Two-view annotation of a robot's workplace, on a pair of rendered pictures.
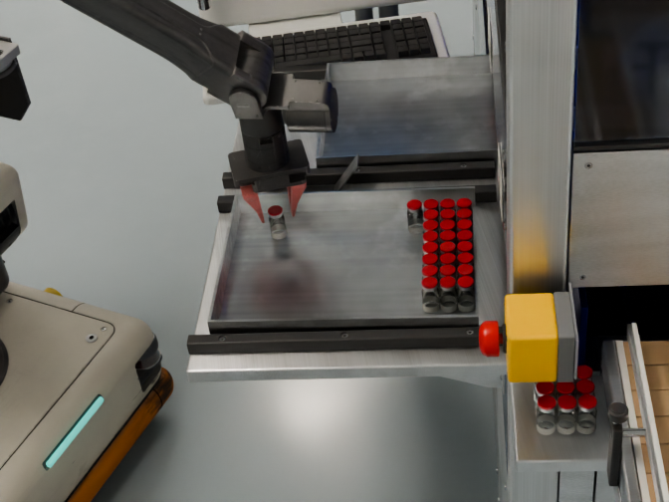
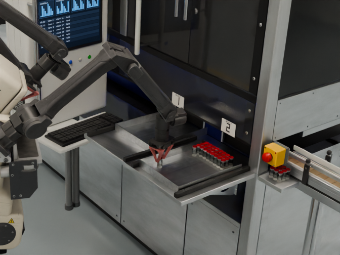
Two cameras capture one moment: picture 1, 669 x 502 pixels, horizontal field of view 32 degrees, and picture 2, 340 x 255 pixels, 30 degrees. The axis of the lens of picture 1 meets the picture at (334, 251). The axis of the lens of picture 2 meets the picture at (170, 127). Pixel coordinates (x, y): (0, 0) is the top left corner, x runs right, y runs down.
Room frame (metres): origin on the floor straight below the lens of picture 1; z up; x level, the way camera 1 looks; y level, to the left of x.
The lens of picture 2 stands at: (-0.28, 1.79, 2.17)
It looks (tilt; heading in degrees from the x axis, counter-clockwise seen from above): 25 degrees down; 311
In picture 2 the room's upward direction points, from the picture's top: 4 degrees clockwise
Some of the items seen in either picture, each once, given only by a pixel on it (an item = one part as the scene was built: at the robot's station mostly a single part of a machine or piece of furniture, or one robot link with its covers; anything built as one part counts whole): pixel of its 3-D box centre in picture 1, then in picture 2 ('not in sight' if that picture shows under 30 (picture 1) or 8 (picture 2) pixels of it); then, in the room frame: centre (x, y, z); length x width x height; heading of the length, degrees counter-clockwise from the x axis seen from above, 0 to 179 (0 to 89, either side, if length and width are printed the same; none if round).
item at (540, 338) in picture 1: (537, 337); (275, 154); (0.91, -0.21, 0.99); 0.08 x 0.07 x 0.07; 82
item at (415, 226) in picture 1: (415, 216); (194, 151); (1.26, -0.12, 0.90); 0.02 x 0.02 x 0.05
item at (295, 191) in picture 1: (279, 189); (162, 150); (1.28, 0.06, 0.96); 0.07 x 0.07 x 0.09; 7
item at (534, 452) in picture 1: (572, 421); (281, 179); (0.89, -0.25, 0.87); 0.14 x 0.13 x 0.02; 82
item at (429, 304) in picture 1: (431, 254); (210, 157); (1.17, -0.13, 0.90); 0.18 x 0.02 x 0.05; 171
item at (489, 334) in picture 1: (496, 339); (267, 157); (0.92, -0.16, 0.99); 0.04 x 0.04 x 0.04; 82
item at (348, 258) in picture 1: (348, 260); (190, 165); (1.19, -0.02, 0.90); 0.34 x 0.26 x 0.04; 81
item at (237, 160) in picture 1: (266, 147); (161, 134); (1.28, 0.07, 1.03); 0.10 x 0.07 x 0.07; 97
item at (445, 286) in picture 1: (448, 253); (214, 155); (1.17, -0.15, 0.90); 0.18 x 0.02 x 0.05; 171
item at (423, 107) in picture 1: (432, 112); (161, 128); (1.51, -0.18, 0.90); 0.34 x 0.26 x 0.04; 82
